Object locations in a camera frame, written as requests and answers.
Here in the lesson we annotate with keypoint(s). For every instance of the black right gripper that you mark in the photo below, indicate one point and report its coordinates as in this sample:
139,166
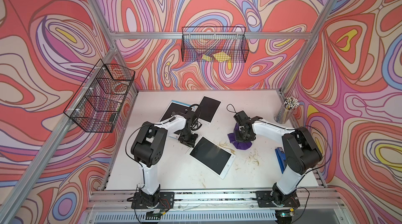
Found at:
238,138

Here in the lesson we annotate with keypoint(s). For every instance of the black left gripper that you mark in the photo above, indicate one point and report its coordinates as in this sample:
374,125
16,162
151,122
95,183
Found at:
191,143

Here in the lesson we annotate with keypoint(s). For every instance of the purple microfiber cloth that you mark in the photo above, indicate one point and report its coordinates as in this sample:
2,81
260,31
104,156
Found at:
236,144

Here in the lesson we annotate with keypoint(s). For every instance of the blue white drawing tablet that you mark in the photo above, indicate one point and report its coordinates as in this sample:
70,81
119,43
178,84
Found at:
172,111

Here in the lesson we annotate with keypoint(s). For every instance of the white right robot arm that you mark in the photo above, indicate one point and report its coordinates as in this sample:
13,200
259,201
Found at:
300,149

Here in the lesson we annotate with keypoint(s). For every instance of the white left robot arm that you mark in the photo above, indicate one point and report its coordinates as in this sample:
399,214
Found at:
148,146

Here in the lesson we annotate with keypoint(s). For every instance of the cup of coloured pencils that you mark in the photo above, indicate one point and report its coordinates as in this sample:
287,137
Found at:
286,110

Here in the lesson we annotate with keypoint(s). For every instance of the blue black tape roll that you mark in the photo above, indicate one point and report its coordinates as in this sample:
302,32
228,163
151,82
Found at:
281,157

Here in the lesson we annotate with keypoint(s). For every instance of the yellow cloth in basket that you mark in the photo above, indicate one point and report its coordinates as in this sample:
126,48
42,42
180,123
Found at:
217,57

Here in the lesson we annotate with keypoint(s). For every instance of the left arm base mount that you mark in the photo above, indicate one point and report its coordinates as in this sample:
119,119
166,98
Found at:
159,200

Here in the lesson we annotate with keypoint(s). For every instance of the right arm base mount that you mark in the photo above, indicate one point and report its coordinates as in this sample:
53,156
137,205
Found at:
271,199

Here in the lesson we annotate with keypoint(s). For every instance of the black wire basket back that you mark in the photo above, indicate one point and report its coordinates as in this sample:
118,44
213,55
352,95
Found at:
208,40

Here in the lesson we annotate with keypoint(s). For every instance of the black wire basket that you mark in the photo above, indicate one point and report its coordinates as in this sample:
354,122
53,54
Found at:
97,104
208,40

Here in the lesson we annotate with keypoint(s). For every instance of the black wire basket left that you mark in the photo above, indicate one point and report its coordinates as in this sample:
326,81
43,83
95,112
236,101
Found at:
97,104

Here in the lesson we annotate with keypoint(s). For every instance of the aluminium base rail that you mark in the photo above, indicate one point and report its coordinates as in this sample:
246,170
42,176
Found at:
219,206

